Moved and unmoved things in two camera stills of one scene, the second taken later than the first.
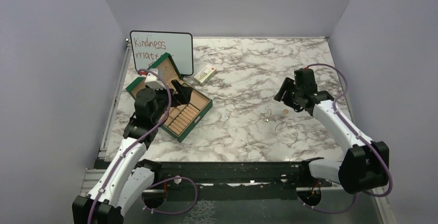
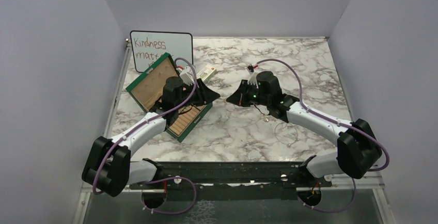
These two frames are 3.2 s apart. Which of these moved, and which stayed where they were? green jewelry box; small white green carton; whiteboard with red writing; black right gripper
Moved: black right gripper
Stayed: green jewelry box; small white green carton; whiteboard with red writing
